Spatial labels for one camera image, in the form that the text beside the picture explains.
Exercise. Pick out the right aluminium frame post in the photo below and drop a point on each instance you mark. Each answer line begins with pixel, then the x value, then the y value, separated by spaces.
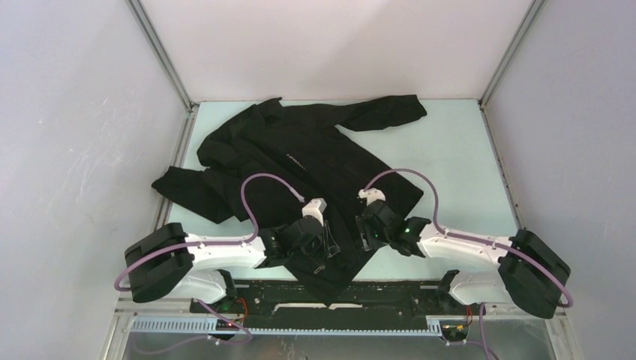
pixel 484 102

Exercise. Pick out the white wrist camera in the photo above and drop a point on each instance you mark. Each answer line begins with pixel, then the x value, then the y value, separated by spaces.
pixel 371 195
pixel 315 209

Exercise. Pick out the black jacket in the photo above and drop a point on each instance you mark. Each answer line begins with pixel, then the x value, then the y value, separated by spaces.
pixel 259 162

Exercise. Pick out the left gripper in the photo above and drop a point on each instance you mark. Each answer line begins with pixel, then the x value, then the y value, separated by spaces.
pixel 325 238

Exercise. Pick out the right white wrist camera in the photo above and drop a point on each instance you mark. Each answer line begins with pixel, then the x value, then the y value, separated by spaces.
pixel 371 195

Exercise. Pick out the aluminium frame post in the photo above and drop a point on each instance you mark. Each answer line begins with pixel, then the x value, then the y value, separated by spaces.
pixel 484 102
pixel 150 33

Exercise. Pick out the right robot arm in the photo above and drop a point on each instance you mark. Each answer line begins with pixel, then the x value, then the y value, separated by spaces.
pixel 521 269

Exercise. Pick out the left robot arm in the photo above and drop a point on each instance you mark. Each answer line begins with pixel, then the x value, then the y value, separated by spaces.
pixel 172 263

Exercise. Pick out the grey slotted cable duct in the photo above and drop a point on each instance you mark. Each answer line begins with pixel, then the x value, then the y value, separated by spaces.
pixel 214 326

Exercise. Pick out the left aluminium frame post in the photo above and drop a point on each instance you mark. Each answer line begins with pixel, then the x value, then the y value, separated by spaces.
pixel 150 33

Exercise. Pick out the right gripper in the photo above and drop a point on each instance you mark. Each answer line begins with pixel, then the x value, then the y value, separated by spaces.
pixel 371 241

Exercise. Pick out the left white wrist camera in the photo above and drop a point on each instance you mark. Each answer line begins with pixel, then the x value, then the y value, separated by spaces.
pixel 315 209

